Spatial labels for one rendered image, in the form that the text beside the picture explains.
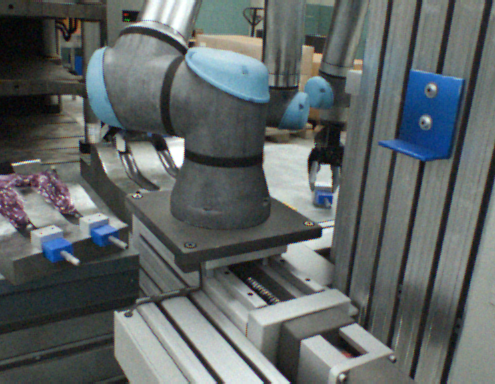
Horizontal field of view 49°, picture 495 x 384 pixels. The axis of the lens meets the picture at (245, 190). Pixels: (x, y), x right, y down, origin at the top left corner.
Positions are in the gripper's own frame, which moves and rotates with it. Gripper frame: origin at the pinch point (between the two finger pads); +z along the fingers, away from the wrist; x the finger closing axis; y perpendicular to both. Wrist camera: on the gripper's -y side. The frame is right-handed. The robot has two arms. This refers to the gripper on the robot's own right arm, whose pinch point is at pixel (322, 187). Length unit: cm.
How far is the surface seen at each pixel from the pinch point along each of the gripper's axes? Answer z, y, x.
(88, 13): -42, -38, -73
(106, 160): -7, 6, -60
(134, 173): -4, 7, -52
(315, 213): 4.6, 8.8, -3.2
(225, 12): -24, -785, -13
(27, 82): -19, -38, -93
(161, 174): -3.8, 6.7, -45.3
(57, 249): -2, 50, -61
